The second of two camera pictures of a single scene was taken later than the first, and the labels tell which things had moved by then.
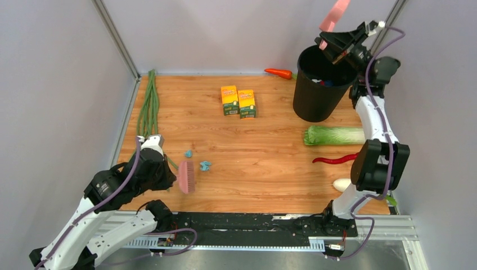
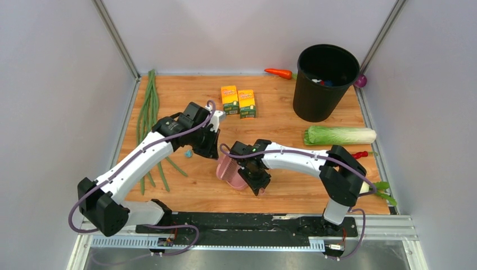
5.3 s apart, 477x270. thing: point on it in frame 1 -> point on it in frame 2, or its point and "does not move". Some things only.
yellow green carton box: (230, 100) does not move
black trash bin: (321, 85) does not move
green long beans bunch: (147, 124) does not move
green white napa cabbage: (322, 135) does not move
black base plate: (217, 229) does not move
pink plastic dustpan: (337, 9) -> (240, 184)
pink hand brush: (187, 176) -> (226, 168)
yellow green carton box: (246, 100) does not move
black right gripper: (341, 45) -> (255, 185)
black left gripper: (169, 179) -> (212, 151)
